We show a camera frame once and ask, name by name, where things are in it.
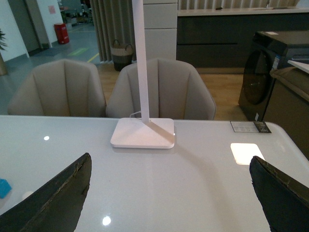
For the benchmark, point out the beige slatted partition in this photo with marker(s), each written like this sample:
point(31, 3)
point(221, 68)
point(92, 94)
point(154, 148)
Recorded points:
point(113, 19)

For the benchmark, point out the dark counter cabinet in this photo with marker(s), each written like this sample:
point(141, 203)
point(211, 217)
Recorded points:
point(222, 38)

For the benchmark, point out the beige chair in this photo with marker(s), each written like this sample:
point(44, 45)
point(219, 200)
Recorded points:
point(175, 91)
point(60, 88)

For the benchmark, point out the beige chair left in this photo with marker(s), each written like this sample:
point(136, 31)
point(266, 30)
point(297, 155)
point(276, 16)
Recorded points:
point(60, 88)

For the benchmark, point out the dark brown bin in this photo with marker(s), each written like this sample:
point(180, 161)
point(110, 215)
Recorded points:
point(288, 106)

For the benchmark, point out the blue three-stud block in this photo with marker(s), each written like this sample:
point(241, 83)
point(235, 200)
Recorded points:
point(5, 188)

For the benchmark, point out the white desk lamp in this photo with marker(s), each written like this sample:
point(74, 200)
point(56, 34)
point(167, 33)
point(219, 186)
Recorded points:
point(146, 132)

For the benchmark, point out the black washing machine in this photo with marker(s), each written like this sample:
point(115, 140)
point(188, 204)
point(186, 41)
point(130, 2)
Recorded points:
point(270, 50)

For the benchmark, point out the white drawer cabinet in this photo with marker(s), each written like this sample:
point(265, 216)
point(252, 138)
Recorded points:
point(160, 20)

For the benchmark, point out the beige chair right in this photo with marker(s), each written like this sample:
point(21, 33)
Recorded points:
point(175, 91)

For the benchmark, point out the red bin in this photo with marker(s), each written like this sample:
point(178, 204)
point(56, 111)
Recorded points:
point(61, 33)

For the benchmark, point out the black white label card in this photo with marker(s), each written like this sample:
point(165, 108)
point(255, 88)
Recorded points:
point(250, 126)

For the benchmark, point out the woven basket with handles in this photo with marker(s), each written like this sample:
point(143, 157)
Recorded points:
point(121, 54)

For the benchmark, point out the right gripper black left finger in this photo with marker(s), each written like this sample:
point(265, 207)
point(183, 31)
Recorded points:
point(54, 207)

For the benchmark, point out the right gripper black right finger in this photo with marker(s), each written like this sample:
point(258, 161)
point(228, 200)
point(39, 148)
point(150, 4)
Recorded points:
point(284, 200)

